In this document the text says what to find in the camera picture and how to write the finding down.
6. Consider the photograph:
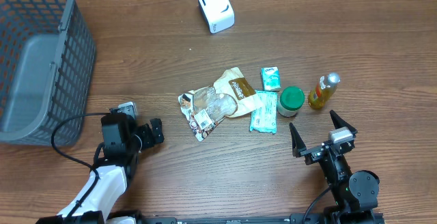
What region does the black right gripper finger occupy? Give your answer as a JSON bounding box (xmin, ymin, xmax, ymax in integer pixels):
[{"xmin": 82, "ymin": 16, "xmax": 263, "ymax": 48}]
[
  {"xmin": 329, "ymin": 110, "xmax": 358, "ymax": 136},
  {"xmin": 289, "ymin": 122, "xmax": 307, "ymax": 158}
]

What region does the yellow drink bottle grey cap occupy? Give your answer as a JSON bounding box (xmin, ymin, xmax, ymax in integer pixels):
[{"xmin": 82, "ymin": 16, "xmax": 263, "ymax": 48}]
[{"xmin": 307, "ymin": 72, "xmax": 341, "ymax": 109}]

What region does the mint green tissue pack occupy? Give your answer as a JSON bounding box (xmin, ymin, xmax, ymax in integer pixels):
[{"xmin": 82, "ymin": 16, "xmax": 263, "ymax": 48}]
[{"xmin": 249, "ymin": 90, "xmax": 278, "ymax": 134}]

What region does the green white can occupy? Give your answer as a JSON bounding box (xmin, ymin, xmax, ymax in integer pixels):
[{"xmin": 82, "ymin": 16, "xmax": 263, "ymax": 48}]
[{"xmin": 277, "ymin": 86, "xmax": 305, "ymax": 117}]

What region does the teal white tissue pack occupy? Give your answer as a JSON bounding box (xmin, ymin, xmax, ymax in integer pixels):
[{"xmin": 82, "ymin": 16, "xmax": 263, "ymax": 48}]
[{"xmin": 260, "ymin": 66, "xmax": 281, "ymax": 92}]

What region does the brown white snack bag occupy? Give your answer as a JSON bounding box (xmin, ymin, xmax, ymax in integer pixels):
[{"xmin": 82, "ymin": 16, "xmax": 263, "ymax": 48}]
[{"xmin": 178, "ymin": 67, "xmax": 264, "ymax": 141}]

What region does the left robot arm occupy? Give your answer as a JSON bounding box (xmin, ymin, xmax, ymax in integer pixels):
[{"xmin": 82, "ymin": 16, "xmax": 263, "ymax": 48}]
[{"xmin": 37, "ymin": 109, "xmax": 165, "ymax": 224}]

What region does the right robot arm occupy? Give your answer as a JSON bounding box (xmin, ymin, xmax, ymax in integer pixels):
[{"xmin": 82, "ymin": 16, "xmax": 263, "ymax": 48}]
[{"xmin": 289, "ymin": 110, "xmax": 385, "ymax": 224}]

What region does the white barcode scanner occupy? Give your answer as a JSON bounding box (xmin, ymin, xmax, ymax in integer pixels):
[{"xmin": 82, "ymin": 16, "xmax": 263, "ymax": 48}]
[{"xmin": 198, "ymin": 0, "xmax": 235, "ymax": 34}]

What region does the dark grey plastic basket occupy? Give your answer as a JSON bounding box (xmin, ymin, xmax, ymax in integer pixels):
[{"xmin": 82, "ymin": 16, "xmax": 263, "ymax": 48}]
[{"xmin": 1, "ymin": 0, "xmax": 96, "ymax": 145}]

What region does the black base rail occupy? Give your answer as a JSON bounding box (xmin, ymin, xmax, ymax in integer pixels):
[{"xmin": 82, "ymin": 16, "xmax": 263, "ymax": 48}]
[{"xmin": 137, "ymin": 214, "xmax": 385, "ymax": 224}]

